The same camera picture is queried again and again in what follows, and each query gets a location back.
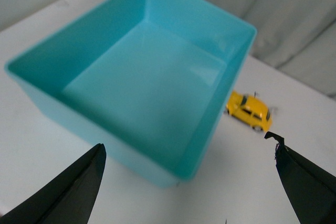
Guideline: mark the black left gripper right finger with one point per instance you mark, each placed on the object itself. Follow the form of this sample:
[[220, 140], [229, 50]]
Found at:
[[309, 188]]

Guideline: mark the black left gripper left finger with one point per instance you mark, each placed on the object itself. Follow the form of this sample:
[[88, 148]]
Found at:
[[69, 197]]

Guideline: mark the yellow beetle toy car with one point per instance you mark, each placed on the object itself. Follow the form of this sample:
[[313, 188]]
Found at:
[[250, 110]]

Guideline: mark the turquoise plastic storage bin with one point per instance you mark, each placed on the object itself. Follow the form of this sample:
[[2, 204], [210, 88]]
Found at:
[[147, 78]]

